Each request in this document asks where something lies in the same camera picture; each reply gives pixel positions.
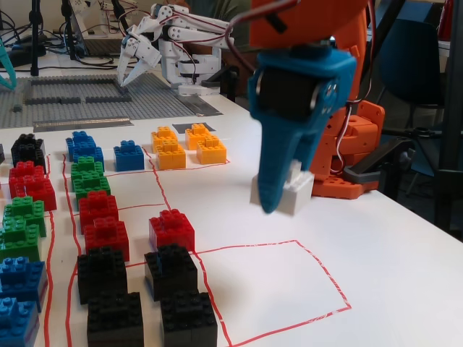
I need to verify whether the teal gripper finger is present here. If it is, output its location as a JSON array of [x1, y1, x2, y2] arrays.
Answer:
[[0, 38, 18, 91]]

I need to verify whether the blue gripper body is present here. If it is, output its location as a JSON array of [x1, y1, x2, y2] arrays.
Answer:
[[247, 46, 358, 135]]

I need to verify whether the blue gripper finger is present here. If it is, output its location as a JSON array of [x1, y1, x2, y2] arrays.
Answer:
[[296, 126, 327, 174], [256, 120, 304, 215]]

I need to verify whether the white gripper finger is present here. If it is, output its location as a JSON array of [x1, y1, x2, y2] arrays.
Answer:
[[121, 39, 162, 87], [117, 35, 137, 79]]

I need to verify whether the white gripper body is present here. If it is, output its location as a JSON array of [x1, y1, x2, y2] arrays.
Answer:
[[125, 16, 163, 46]]

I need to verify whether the white brick block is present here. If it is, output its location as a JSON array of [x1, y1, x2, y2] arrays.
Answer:
[[250, 158, 315, 218]]

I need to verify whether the yellow brick block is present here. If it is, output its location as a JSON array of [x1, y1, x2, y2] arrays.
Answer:
[[155, 140, 187, 171], [184, 123, 214, 149], [196, 135, 228, 166], [150, 126, 180, 153]]

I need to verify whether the grey square tape marker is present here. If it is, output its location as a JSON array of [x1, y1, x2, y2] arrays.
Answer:
[[172, 121, 217, 134]]

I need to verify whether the blue brick block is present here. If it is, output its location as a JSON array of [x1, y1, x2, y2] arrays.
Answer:
[[0, 296, 41, 347], [113, 140, 145, 173], [70, 140, 106, 171], [0, 257, 49, 312], [65, 130, 97, 153]]

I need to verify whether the red brick block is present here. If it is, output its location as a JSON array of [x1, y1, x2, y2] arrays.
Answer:
[[24, 179, 58, 212], [78, 190, 119, 234], [9, 161, 46, 198], [83, 215, 130, 262], [148, 208, 196, 254]]

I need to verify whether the green brick block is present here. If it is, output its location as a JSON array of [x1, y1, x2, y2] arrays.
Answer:
[[0, 216, 41, 263], [70, 155, 106, 178], [71, 168, 111, 211], [2, 196, 48, 239]]

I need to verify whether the black laptop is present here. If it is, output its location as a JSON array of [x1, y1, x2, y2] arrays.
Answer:
[[67, 0, 127, 59]]

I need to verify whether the black stand pole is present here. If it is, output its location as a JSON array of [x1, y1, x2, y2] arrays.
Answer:
[[28, 0, 41, 77]]

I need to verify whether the grey black table clamp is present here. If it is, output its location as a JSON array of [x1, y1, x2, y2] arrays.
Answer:
[[343, 137, 417, 189]]

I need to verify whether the black chair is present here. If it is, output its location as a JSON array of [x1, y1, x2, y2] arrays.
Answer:
[[216, 67, 242, 104]]

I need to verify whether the grey studded baseplate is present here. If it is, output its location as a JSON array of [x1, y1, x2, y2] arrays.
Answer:
[[0, 72, 198, 130]]

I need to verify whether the person in green shirt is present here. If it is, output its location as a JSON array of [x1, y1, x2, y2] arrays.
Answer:
[[190, 0, 252, 51]]

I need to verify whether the dark blue chair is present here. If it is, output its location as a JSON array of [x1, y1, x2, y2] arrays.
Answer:
[[375, 17, 451, 198]]

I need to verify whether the black tripod stand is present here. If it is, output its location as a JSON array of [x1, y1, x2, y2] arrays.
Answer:
[[370, 0, 405, 48]]

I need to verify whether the dark metal pole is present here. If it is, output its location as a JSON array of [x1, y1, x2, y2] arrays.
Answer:
[[432, 0, 463, 243]]

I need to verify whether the red canister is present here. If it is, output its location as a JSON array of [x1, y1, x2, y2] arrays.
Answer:
[[437, 0, 455, 40]]

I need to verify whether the grey brick wall frame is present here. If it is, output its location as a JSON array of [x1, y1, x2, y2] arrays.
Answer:
[[23, 77, 134, 106]]

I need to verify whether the grey duct tape strip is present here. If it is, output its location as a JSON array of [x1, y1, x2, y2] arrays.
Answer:
[[32, 116, 134, 133], [176, 93, 224, 117]]

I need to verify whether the red white black servo cable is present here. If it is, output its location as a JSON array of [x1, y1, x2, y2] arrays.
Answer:
[[336, 0, 377, 173], [224, 0, 303, 73]]

